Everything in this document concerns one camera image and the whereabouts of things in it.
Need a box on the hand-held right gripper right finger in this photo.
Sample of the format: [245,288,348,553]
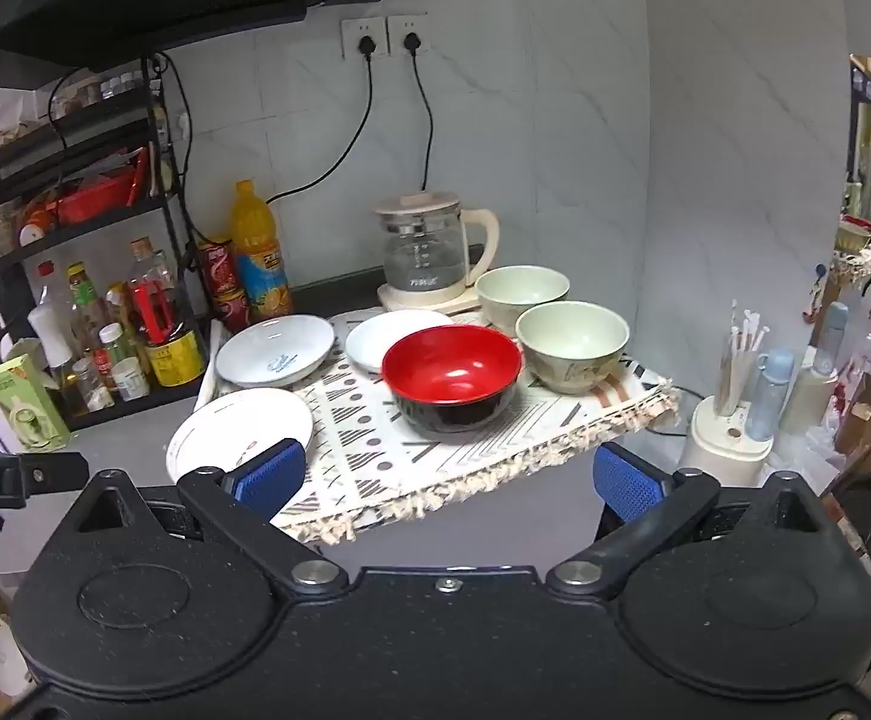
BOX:
[547,441,836,601]

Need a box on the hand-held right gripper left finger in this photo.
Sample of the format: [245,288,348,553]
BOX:
[67,439,350,598]

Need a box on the white plate with brown rim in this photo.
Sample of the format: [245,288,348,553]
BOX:
[166,388,315,485]

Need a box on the white plate with blue print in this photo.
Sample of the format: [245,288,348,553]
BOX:
[215,315,336,391]

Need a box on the pale green bowl with print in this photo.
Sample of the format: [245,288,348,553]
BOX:
[514,301,631,395]

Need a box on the small plain white plate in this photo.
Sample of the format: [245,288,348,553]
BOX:
[345,310,455,374]

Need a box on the red and black bowl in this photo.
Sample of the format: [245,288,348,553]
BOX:
[381,328,524,434]

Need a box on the plain pale green bowl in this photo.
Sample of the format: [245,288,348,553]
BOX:
[475,265,571,337]

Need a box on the green carton box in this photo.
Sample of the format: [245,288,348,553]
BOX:
[0,352,72,455]

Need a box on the cream countertop appliance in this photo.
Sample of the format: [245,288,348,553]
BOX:
[679,394,774,475]

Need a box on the glass oil bottle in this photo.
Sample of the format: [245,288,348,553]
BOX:
[52,356,87,417]

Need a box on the patterned fringed table cloth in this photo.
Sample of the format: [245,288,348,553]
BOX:
[195,307,683,545]

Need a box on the clear spice jar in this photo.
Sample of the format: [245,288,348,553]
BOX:
[73,358,110,413]

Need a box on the white capped seasoning jar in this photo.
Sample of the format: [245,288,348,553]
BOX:
[112,356,152,402]

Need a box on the soy sauce jug yellow label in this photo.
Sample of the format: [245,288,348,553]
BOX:
[126,236,207,389]

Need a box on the cup of white straws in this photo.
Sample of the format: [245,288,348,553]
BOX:
[716,300,770,417]

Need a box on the light blue bottle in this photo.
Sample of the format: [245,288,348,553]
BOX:
[746,349,797,442]

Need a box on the red drink can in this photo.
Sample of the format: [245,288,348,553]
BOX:
[212,289,252,335]
[196,238,241,301]

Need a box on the clear bottle with red cap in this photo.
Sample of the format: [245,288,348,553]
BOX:
[30,261,70,316]

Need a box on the cream cylindrical container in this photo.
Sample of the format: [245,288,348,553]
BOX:
[780,349,842,432]

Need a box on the glass kettle on beige base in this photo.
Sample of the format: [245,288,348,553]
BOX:
[376,281,485,314]

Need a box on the orange juice bottle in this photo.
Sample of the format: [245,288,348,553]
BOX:
[229,180,294,322]

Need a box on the red plastic basket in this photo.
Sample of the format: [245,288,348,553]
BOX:
[56,167,140,226]

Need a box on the black storage rack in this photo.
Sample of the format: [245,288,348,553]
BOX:
[0,52,215,432]

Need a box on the fringed lace cloth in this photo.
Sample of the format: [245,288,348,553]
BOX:
[829,236,871,287]

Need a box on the glass kettle with cream handle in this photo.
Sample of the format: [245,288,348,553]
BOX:
[373,191,500,299]

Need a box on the black power cable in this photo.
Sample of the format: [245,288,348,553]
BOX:
[401,31,436,194]
[264,36,376,205]

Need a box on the thin black cable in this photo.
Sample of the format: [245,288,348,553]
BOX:
[49,52,200,241]

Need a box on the white wall socket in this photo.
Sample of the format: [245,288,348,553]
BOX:
[386,11,430,57]
[340,15,389,59]

